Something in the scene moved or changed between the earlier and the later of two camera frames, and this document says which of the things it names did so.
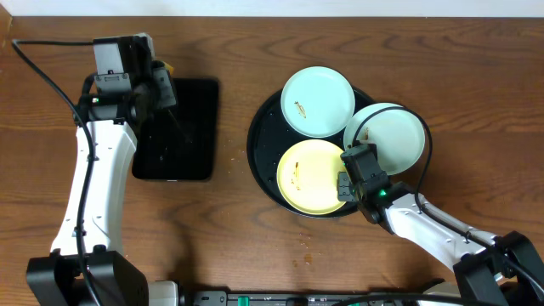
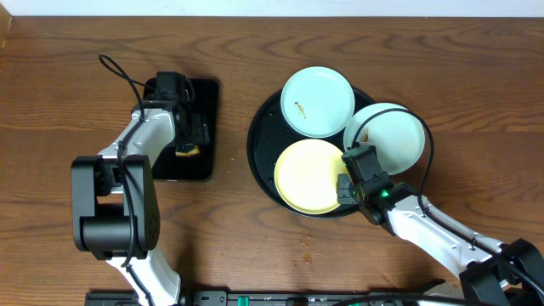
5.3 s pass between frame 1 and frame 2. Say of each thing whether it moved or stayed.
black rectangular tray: stayed
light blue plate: stayed
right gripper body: stayed
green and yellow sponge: moved
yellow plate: stayed
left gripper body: moved
